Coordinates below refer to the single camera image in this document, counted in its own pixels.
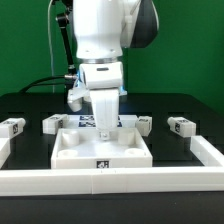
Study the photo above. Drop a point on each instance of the white U-shaped fence wall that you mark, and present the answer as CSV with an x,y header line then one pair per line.
x,y
209,176

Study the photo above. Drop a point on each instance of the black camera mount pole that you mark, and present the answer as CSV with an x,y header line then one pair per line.
x,y
63,21

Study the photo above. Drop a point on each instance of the white square table top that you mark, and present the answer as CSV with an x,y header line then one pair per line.
x,y
82,148

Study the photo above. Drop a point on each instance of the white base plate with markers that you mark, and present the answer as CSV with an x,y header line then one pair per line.
x,y
87,121

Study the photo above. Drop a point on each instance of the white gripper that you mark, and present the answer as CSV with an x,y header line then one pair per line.
x,y
105,103

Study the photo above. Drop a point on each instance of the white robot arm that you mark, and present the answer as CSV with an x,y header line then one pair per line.
x,y
103,28

